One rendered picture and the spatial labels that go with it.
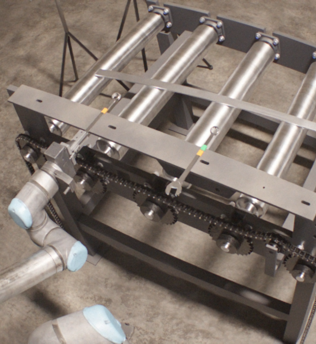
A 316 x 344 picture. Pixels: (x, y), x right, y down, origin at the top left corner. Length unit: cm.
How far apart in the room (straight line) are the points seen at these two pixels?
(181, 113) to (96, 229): 95
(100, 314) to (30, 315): 159
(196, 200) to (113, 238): 77
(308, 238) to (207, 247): 121
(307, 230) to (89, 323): 73
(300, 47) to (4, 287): 162
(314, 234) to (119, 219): 156
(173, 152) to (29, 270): 55
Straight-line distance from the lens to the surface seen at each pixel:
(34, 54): 424
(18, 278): 151
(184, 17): 265
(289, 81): 354
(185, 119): 319
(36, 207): 160
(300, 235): 166
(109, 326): 124
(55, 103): 189
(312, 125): 201
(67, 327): 126
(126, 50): 246
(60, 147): 164
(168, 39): 278
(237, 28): 251
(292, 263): 172
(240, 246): 179
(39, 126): 211
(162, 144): 165
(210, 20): 254
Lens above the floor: 239
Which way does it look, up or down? 50 degrees down
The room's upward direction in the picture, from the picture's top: 16 degrees counter-clockwise
